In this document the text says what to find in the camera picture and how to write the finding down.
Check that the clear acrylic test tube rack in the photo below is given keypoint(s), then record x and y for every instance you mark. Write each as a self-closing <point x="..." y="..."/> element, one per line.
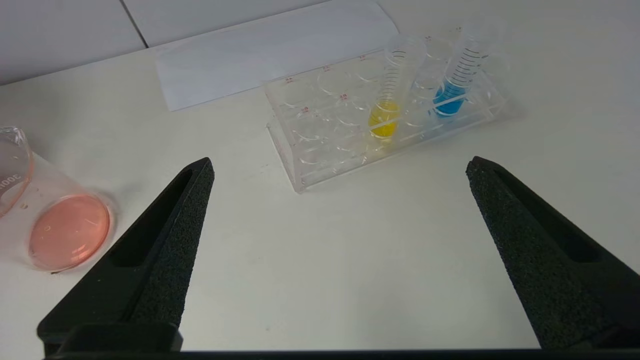
<point x="320" y="125"/>

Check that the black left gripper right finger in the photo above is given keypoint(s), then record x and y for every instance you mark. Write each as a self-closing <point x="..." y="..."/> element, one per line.
<point x="550" y="270"/>

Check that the clear glass beaker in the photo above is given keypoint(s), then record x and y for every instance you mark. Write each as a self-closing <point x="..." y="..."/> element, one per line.
<point x="70" y="232"/>

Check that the test tube with yellow pigment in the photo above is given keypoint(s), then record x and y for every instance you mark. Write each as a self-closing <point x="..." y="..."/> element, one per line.
<point x="384" y="120"/>

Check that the test tube with blue pigment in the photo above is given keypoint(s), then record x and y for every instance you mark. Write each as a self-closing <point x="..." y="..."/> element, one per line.
<point x="449" y="100"/>

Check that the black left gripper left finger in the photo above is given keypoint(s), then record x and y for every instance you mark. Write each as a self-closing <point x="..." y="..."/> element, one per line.
<point x="150" y="260"/>

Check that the white paper sheet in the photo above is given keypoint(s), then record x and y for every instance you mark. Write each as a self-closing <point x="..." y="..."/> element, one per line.
<point x="260" y="55"/>

